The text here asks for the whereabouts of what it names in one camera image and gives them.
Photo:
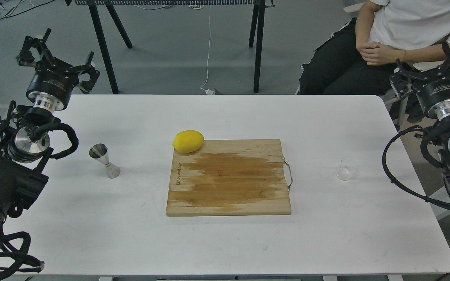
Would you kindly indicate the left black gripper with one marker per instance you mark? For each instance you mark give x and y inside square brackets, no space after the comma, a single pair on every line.
[49,86]

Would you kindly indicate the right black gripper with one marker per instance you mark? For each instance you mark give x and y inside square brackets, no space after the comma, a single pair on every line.
[433,97]

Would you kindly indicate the steel double jigger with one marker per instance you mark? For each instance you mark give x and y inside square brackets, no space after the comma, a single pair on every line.
[99,152]

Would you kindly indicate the clear glass measuring cup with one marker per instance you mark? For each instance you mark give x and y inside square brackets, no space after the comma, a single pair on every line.
[347,169]

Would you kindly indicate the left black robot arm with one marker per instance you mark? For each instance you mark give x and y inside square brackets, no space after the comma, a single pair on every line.
[29,137]

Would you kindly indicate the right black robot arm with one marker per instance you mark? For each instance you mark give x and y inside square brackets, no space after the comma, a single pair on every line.
[435,148]

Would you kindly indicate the seated person white shirt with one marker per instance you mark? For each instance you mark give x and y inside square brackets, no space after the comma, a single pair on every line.
[360,57]

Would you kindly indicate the yellow lemon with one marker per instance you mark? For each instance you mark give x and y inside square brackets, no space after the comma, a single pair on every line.
[188,141]

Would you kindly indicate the wooden cutting board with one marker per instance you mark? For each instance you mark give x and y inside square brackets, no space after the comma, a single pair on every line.
[228,177]

